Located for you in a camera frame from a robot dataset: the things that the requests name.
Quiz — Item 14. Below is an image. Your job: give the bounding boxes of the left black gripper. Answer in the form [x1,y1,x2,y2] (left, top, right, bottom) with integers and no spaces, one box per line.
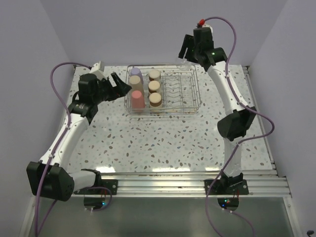
[92,72,131,104]

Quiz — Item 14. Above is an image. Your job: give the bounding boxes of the beige plastic cup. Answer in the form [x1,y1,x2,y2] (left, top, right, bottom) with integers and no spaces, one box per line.
[129,75,145,96]

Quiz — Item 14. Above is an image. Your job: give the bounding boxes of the red plastic cup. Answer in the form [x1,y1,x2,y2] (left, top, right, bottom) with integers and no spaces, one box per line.
[131,90,145,111]

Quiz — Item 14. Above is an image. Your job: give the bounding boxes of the clear glass cup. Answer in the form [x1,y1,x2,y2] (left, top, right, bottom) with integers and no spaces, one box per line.
[175,57,196,73]

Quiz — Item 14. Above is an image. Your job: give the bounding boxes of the purple plastic cup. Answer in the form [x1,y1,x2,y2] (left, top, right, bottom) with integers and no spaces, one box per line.
[130,67,142,78]

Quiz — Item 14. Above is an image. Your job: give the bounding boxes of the steel cup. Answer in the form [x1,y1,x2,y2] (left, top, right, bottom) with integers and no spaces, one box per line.
[149,69,161,81]
[149,92,162,108]
[148,80,161,94]

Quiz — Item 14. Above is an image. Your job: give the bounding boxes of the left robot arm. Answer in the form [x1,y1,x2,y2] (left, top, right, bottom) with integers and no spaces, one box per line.
[26,73,132,201]

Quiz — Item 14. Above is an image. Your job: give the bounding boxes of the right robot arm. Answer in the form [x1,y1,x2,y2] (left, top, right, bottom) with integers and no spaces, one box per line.
[178,24,256,194]

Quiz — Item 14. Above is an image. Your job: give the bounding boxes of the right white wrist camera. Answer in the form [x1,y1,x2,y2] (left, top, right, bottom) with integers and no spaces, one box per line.
[197,19,213,33]

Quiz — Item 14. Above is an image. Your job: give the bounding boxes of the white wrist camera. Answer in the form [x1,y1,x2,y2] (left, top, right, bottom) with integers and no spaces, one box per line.
[197,19,213,33]
[89,61,108,80]

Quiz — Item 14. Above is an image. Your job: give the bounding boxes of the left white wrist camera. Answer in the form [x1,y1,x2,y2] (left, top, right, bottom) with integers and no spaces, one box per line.
[89,61,108,80]

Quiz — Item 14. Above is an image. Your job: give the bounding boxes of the wire dish rack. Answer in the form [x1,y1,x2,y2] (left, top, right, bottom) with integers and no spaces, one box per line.
[124,64,201,116]

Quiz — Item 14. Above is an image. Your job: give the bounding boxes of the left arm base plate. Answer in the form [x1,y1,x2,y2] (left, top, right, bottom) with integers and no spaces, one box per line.
[74,179,119,196]

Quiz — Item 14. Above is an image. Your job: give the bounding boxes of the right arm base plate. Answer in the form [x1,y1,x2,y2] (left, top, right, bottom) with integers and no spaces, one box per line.
[204,179,249,195]

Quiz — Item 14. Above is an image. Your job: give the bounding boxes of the aluminium front rail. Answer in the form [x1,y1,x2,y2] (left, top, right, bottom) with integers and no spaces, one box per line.
[100,170,291,198]

